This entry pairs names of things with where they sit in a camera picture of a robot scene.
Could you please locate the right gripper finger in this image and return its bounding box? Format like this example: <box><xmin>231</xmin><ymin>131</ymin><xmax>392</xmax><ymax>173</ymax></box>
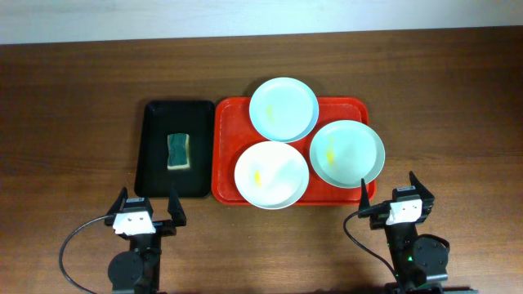
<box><xmin>358</xmin><ymin>178</ymin><xmax>383</xmax><ymax>218</ymax></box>
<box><xmin>409</xmin><ymin>171</ymin><xmax>435</xmax><ymax>201</ymax></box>

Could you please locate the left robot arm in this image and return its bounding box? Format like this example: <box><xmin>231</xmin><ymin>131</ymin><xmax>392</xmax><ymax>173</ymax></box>
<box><xmin>105</xmin><ymin>188</ymin><xmax>186</xmax><ymax>294</ymax></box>

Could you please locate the white plate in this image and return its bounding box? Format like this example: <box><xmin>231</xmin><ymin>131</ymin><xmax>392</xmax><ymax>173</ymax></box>
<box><xmin>234</xmin><ymin>141</ymin><xmax>310</xmax><ymax>210</ymax></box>

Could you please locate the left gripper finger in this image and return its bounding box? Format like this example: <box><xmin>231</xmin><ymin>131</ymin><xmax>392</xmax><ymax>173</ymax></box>
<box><xmin>107</xmin><ymin>187</ymin><xmax>128</xmax><ymax>216</ymax></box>
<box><xmin>168</xmin><ymin>188</ymin><xmax>187</xmax><ymax>227</ymax></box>

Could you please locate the light blue plate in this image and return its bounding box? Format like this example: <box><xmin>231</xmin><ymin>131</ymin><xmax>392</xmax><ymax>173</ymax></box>
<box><xmin>248</xmin><ymin>77</ymin><xmax>320</xmax><ymax>143</ymax></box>

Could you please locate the red plastic tray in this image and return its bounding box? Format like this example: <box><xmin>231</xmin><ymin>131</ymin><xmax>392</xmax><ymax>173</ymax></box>
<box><xmin>212</xmin><ymin>96</ymin><xmax>369</xmax><ymax>206</ymax></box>

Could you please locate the light green plate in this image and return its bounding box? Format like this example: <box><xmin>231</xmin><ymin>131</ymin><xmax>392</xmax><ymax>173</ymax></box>
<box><xmin>309</xmin><ymin>120</ymin><xmax>386</xmax><ymax>189</ymax></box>

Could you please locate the green yellow sponge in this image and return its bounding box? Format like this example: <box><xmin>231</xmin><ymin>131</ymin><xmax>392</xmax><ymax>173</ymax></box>
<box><xmin>167</xmin><ymin>133</ymin><xmax>190</xmax><ymax>171</ymax></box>

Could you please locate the left black cable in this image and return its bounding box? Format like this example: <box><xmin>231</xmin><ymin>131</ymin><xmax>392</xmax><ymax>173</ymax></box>
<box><xmin>58</xmin><ymin>215</ymin><xmax>111</xmax><ymax>294</ymax></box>

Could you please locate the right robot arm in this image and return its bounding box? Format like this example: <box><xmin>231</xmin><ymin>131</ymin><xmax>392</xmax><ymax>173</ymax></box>
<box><xmin>357</xmin><ymin>172</ymin><xmax>450</xmax><ymax>293</ymax></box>

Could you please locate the black plastic tray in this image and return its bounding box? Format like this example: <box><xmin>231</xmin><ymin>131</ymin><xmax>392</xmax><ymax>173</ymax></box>
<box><xmin>134</xmin><ymin>100</ymin><xmax>215</xmax><ymax>198</ymax></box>

